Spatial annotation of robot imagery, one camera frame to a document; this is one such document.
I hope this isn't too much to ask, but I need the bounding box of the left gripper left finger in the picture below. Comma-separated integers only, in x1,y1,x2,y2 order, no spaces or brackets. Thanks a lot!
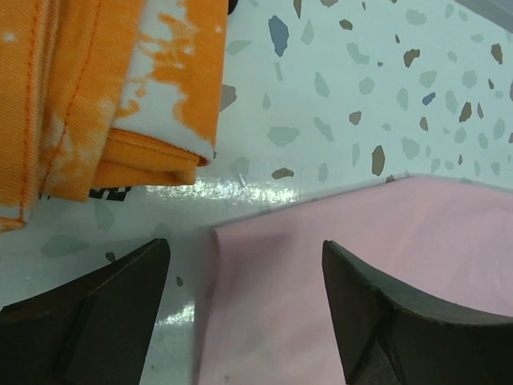
1,238,171,384

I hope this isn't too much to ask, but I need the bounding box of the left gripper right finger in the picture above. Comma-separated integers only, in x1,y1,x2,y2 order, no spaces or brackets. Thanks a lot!
322,241,512,384

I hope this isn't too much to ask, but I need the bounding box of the pink t-shirt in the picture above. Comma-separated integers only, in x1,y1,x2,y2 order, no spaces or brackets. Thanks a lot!
198,177,512,384

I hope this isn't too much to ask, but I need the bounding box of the orange white folded t-shirt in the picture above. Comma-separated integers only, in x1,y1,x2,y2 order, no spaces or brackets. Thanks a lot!
1,1,236,231

